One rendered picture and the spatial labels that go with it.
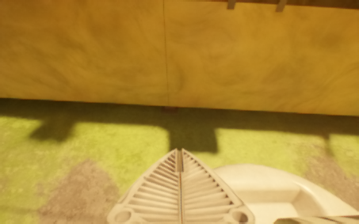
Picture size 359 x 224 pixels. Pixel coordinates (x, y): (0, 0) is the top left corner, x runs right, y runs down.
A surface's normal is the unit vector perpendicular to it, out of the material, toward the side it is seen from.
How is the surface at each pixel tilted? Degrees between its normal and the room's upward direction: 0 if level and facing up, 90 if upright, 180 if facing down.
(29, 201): 0
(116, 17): 90
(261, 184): 0
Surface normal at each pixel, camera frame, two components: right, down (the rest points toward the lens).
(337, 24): -0.05, 0.70
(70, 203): 0.02, -0.71
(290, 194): 0.00, 0.39
